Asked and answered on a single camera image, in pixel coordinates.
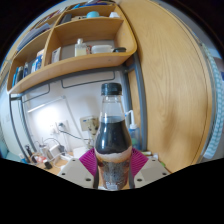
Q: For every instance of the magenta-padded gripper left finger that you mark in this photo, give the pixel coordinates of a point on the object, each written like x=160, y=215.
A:
x=73, y=171

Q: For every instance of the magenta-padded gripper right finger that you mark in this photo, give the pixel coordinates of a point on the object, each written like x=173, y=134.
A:
x=151, y=170

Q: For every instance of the dark drink bottle black cap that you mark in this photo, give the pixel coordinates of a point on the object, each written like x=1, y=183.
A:
x=112, y=140

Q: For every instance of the blue pump bottle white top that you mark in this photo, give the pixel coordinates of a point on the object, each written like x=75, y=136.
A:
x=135, y=133

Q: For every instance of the wooden tree figure toy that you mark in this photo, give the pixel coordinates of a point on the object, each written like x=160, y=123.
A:
x=89, y=123

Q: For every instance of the white light bar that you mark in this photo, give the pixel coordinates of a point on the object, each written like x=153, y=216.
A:
x=43, y=105

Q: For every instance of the teal white striped towel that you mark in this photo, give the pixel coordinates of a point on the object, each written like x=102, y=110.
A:
x=215, y=126

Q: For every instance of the wooden wall shelf unit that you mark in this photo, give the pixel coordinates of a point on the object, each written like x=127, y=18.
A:
x=73, y=65

